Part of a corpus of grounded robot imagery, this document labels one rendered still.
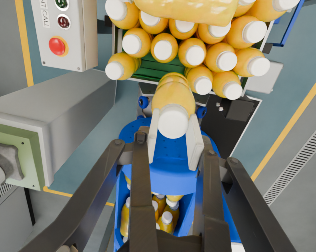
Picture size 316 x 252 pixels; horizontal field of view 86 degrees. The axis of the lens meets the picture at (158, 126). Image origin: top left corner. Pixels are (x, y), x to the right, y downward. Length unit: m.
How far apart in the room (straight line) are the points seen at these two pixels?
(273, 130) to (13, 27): 2.48
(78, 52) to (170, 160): 0.33
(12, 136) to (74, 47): 0.44
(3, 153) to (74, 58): 0.49
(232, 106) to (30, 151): 0.72
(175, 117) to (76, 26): 0.32
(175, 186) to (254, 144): 1.64
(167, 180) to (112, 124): 1.47
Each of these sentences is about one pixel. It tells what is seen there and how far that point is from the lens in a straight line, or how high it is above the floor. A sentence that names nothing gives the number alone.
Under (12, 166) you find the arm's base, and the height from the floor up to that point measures 1.06.
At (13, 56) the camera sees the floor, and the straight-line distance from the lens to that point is 2.07.
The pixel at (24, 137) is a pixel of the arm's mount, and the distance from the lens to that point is 0.75.
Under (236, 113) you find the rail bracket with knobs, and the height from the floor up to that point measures 1.00.
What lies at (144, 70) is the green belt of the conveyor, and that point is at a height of 0.90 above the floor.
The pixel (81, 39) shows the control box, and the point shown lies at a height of 1.09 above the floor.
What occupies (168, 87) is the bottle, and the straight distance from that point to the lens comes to 0.25.
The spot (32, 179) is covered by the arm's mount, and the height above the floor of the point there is 1.04.
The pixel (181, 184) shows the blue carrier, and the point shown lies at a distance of 0.40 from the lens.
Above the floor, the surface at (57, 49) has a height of 1.11.
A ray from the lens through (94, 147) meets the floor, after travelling 2.05.
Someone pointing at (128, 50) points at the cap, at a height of 1.10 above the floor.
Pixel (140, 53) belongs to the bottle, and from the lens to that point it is 0.44.
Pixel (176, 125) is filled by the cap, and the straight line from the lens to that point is 0.21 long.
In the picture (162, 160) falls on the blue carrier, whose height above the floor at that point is 1.19.
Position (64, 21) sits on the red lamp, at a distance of 0.45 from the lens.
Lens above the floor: 1.50
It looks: 62 degrees down
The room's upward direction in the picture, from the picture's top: 170 degrees counter-clockwise
